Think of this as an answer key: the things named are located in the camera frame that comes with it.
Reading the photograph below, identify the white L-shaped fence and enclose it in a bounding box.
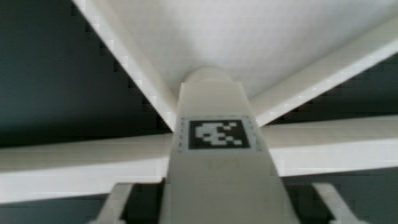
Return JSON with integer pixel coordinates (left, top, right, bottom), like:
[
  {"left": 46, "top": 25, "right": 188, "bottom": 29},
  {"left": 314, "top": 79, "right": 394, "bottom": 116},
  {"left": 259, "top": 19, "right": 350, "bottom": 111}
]
[{"left": 0, "top": 115, "right": 398, "bottom": 204}]

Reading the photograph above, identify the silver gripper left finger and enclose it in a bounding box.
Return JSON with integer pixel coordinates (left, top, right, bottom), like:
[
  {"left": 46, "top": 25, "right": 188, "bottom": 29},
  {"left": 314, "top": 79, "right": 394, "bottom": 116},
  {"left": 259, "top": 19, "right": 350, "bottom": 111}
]
[{"left": 87, "top": 183, "right": 133, "bottom": 224}]

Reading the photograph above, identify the white desk top tray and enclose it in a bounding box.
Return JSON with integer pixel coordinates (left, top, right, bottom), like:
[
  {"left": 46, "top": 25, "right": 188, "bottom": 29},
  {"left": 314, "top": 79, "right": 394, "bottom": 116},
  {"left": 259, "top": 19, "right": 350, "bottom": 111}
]
[{"left": 71, "top": 0, "right": 398, "bottom": 125}]

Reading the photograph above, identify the white desk leg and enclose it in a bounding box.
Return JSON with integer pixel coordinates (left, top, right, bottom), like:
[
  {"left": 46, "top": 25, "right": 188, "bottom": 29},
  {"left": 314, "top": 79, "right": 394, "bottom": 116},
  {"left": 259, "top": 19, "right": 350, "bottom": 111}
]
[{"left": 160, "top": 68, "right": 300, "bottom": 224}]

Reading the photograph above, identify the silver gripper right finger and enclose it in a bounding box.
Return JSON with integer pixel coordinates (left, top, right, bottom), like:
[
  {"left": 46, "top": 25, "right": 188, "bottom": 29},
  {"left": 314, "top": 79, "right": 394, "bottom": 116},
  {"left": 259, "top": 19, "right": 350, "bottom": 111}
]
[{"left": 312, "top": 183, "right": 369, "bottom": 224}]

